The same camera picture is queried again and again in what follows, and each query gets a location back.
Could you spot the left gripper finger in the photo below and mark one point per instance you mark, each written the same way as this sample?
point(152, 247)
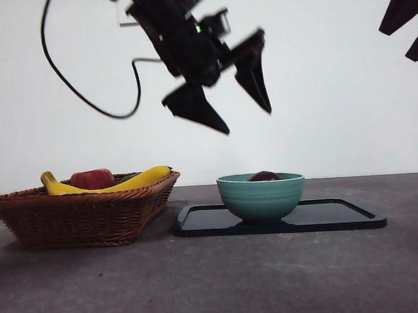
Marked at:
point(254, 82)
point(195, 107)

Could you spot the green avocado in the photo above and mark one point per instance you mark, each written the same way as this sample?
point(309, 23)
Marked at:
point(128, 177)

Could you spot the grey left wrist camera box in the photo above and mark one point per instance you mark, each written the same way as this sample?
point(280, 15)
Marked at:
point(222, 22)

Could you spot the yellow banana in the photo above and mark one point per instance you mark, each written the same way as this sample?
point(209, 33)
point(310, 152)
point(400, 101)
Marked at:
point(136, 180)

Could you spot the dark red plum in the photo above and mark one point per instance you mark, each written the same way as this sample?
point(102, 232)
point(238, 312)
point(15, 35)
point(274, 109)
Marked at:
point(265, 176)

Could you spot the red apple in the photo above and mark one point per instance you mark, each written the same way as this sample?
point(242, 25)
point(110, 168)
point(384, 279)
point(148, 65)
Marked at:
point(91, 178)

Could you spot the black rectangular tray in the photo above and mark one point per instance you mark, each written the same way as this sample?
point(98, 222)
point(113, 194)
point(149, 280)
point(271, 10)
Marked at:
point(340, 214)

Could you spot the teal ceramic bowl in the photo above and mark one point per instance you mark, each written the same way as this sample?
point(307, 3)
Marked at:
point(261, 203)

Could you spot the white wall socket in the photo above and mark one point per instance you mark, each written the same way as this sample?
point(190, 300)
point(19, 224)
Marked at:
point(124, 19)

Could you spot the brown wicker basket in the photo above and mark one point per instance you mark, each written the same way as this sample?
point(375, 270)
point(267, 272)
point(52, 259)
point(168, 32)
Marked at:
point(81, 221)

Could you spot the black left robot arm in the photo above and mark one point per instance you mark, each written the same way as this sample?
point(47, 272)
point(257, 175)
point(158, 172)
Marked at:
point(164, 10)

